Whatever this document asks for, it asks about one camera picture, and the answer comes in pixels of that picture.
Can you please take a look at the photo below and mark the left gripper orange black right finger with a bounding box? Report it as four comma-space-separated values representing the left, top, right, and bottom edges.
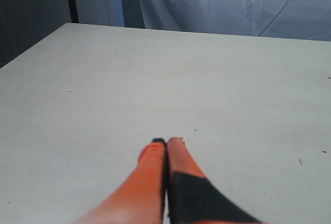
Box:
167, 137, 262, 223

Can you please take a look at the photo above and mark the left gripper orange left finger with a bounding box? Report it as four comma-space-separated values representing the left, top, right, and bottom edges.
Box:
74, 138, 167, 223

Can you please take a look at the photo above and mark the white backdrop curtain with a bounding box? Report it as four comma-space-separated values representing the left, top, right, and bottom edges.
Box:
77, 0, 330, 41

